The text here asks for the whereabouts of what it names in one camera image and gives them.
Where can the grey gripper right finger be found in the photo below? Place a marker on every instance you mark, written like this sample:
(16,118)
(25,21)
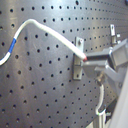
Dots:
(105,54)

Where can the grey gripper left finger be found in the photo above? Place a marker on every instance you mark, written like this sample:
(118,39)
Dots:
(102,72)

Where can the metal cable clip bracket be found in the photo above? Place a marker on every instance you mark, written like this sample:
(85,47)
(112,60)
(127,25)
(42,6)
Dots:
(77,62)

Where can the far metal clip bracket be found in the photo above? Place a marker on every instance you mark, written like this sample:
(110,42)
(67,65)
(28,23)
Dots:
(114,35)

